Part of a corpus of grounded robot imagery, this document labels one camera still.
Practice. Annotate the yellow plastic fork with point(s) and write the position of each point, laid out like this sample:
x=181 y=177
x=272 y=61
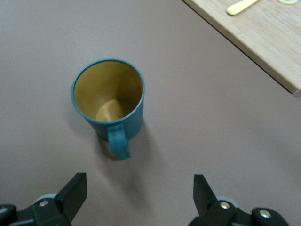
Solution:
x=237 y=8

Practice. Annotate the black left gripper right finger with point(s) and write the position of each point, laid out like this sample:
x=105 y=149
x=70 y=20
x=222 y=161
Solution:
x=204 y=200

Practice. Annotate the teal cup with yellow inside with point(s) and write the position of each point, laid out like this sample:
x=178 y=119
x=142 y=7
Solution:
x=103 y=89

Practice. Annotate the brown table mat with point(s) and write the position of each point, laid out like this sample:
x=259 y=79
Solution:
x=188 y=117

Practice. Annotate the wooden cutting board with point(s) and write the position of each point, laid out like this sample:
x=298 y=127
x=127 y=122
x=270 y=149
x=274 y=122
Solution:
x=265 y=35

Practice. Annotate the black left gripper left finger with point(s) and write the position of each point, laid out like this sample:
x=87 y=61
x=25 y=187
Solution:
x=70 y=195

